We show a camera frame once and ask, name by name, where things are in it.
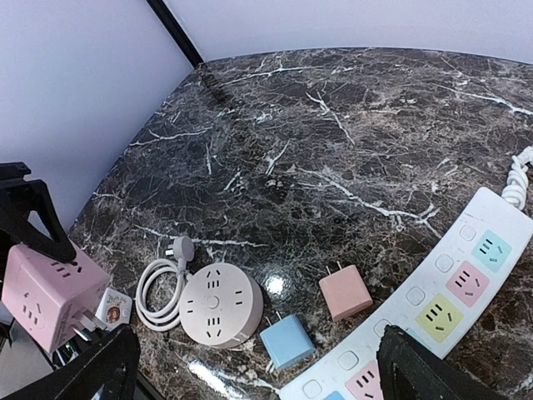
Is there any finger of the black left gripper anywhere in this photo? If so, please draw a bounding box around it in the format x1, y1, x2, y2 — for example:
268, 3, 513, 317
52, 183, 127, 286
1, 162, 76, 263

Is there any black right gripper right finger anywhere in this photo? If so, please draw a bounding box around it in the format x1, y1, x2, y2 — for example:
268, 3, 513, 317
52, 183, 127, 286
376, 325, 503, 400

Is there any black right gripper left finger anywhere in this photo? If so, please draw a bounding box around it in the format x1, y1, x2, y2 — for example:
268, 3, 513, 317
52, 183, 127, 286
6, 324, 140, 400

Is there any pink cube socket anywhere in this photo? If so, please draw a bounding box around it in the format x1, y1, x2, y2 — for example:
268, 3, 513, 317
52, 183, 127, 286
1, 244, 110, 353

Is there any pink plug adapter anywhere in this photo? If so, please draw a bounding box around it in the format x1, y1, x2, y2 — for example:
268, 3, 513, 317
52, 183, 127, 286
319, 265, 373, 322

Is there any blue plug adapter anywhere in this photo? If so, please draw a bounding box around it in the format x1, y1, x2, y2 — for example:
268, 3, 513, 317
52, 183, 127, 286
260, 314, 316, 370

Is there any white cube socket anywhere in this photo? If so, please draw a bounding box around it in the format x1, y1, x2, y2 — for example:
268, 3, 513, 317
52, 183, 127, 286
96, 287, 133, 331

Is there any white multicolour power strip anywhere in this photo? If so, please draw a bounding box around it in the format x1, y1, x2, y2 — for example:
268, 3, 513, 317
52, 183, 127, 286
280, 187, 532, 399

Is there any pink round power socket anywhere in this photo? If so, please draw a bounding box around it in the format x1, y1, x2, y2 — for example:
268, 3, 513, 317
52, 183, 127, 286
179, 262, 264, 349

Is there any left black frame post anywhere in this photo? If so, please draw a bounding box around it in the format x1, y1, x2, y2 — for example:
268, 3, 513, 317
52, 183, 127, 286
146, 0, 204, 68

